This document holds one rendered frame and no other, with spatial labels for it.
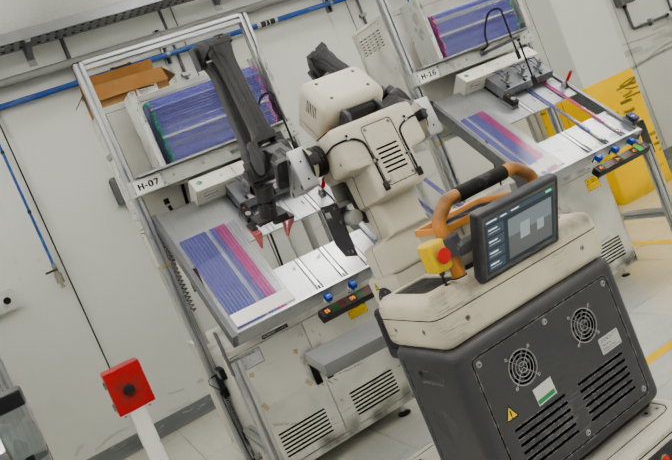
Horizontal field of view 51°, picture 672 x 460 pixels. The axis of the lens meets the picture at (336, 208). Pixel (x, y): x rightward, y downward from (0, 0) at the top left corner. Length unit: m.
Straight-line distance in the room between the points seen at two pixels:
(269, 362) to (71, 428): 1.84
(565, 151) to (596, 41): 2.36
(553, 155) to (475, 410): 1.90
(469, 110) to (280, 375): 1.55
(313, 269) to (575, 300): 1.21
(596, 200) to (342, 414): 1.70
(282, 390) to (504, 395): 1.44
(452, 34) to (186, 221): 1.61
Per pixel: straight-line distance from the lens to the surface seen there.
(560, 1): 5.55
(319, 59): 2.41
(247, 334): 2.56
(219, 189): 3.00
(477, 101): 3.61
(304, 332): 2.96
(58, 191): 4.43
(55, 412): 4.47
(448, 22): 3.66
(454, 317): 1.58
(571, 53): 5.48
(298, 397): 2.98
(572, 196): 3.72
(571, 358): 1.79
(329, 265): 2.73
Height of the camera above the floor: 1.19
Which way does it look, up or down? 4 degrees down
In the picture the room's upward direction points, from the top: 23 degrees counter-clockwise
